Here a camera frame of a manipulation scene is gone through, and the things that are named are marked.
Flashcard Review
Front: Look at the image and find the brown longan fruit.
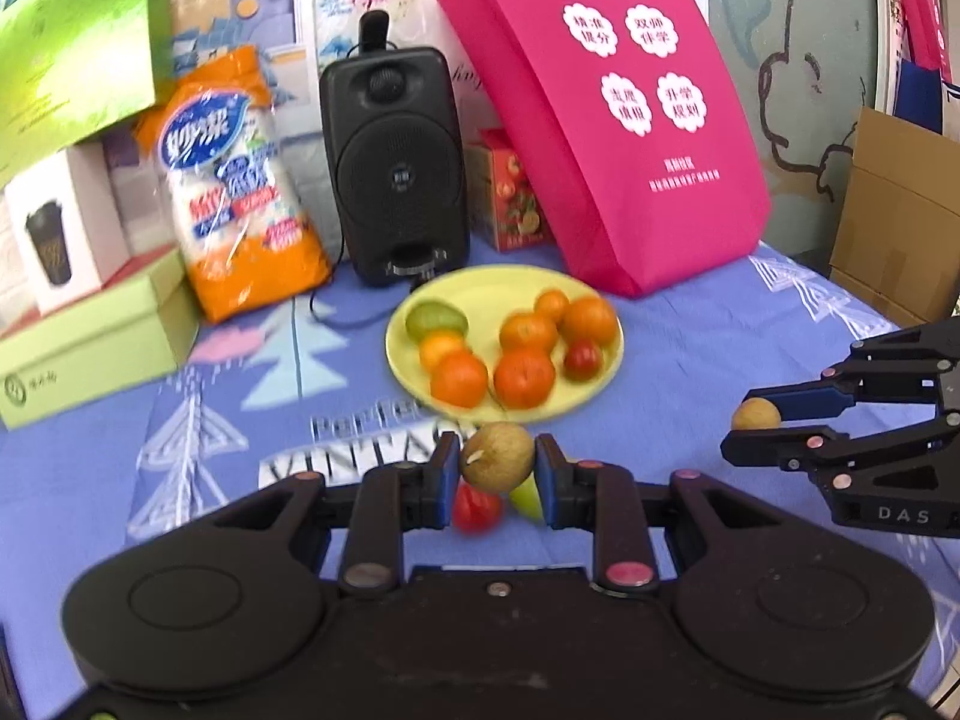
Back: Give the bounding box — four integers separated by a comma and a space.
459, 422, 535, 494
731, 397, 782, 431

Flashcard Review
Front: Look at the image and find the round orange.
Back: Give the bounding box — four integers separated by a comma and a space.
560, 296, 620, 348

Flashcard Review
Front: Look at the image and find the red cherry tomato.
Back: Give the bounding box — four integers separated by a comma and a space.
452, 483, 503, 535

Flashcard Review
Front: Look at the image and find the large wrinkled orange tangerine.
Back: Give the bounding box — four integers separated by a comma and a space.
430, 351, 488, 410

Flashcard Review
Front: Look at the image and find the bright green gift box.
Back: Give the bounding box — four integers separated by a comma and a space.
2, 0, 174, 182

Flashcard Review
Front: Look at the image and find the yellow orange citrus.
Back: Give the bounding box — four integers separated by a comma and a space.
418, 328, 469, 372

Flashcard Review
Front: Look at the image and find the light green flat box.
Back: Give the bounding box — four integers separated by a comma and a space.
2, 245, 202, 429

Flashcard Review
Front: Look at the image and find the green plum fruit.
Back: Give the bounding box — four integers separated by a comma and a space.
508, 475, 544, 523
405, 299, 469, 343

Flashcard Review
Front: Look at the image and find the white coffee cup box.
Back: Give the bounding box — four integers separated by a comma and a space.
3, 142, 132, 316

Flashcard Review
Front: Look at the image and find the black speaker cable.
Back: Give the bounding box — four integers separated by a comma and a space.
307, 239, 422, 332

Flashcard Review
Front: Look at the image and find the black speaker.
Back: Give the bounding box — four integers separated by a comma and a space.
319, 10, 470, 286

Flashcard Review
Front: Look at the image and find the pink tote bag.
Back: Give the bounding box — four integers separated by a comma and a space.
438, 0, 771, 298

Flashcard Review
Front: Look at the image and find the small red apple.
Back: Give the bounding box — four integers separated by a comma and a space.
563, 338, 604, 382

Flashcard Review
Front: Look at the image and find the cardboard box at right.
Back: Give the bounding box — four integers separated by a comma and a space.
830, 107, 960, 327

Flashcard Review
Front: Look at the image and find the red fruit printed box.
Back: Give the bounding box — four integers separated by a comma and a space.
464, 128, 553, 252

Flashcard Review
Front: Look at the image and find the orange paper cup package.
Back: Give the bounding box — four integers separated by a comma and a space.
133, 46, 332, 323

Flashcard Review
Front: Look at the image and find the small orange kumquat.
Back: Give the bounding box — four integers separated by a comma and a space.
534, 289, 569, 325

